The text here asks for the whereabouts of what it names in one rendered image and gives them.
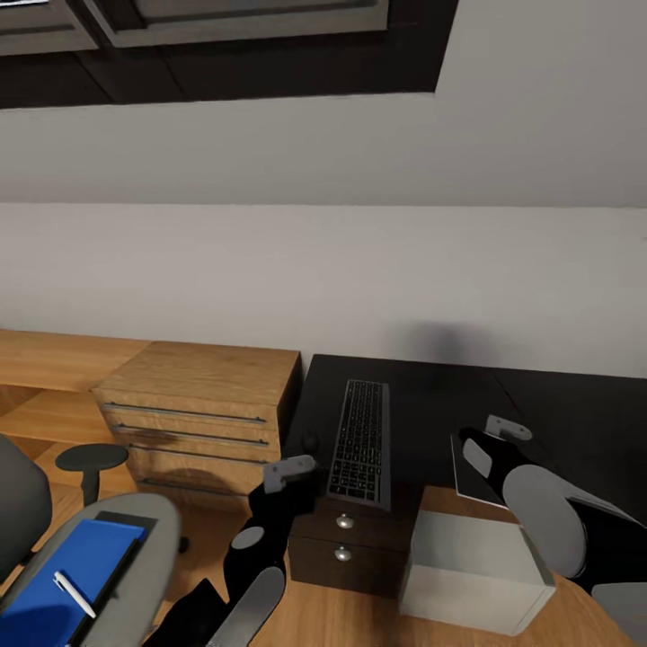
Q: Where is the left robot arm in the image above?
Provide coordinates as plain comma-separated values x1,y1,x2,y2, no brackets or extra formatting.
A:
142,454,321,647

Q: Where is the pen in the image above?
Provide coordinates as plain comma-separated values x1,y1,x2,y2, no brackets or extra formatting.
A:
54,573,95,620

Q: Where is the keyboard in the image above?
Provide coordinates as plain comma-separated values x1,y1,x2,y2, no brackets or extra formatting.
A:
326,380,391,511

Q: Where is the mouse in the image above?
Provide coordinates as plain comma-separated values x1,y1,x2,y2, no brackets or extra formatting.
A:
300,427,319,450

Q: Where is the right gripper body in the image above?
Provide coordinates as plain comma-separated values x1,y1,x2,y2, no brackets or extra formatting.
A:
462,427,484,446

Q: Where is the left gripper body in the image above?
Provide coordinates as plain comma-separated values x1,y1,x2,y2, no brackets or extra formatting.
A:
249,477,315,527

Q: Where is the folder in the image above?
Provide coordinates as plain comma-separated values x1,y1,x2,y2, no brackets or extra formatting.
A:
0,518,147,647

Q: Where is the swivel chair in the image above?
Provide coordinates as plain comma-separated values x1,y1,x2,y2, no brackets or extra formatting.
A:
0,432,190,647

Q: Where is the notebook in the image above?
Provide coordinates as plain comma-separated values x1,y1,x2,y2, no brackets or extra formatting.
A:
450,434,508,509

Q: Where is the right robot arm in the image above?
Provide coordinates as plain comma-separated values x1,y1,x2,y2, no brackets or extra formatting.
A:
457,414,647,647

